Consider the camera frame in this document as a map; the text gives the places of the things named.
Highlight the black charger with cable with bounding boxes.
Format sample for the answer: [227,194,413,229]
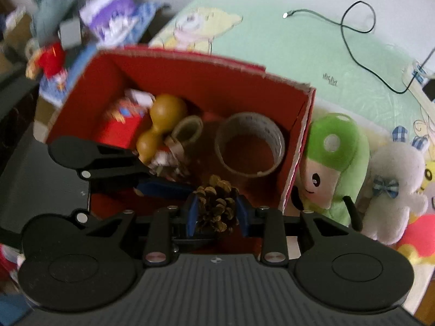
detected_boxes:
[421,79,435,103]

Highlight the red cardboard box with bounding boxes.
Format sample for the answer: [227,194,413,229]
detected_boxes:
[44,45,317,256]

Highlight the purple tissue pack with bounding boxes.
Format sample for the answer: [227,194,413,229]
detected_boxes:
[80,0,137,42]

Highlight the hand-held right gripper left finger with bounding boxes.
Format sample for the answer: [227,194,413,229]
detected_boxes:
[85,193,200,267]

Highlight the black usb cable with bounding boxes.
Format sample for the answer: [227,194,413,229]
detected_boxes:
[283,1,418,95]

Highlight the clear packing tape roll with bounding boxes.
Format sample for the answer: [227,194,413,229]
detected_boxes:
[214,112,286,178]

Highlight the brown wooden gourd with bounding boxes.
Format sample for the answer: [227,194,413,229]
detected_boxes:
[136,94,188,168]

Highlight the cartoon print bed sheet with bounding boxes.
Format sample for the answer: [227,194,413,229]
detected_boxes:
[149,0,435,164]

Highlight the white power strip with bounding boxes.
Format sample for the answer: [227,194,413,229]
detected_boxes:
[401,60,435,89]

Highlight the red white patterned charm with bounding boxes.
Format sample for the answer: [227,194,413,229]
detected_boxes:
[148,145,189,181]

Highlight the green mushroom plush toy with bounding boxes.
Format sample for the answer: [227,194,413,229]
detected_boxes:
[290,113,372,231]

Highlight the white plush toy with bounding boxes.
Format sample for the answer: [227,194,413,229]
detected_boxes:
[353,142,429,246]

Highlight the pink yellow plush toy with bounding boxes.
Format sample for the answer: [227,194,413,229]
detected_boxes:
[396,161,435,269]

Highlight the brown pinecone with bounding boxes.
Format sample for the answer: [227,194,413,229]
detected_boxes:
[193,174,240,234]

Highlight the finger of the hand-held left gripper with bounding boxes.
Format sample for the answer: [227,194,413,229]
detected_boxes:
[82,146,195,198]

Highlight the red plush toy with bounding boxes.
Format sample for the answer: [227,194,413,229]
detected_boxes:
[26,42,67,79]

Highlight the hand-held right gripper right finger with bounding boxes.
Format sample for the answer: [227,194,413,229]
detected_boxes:
[237,195,351,264]

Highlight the small grey box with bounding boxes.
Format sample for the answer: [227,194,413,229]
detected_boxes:
[59,18,83,49]

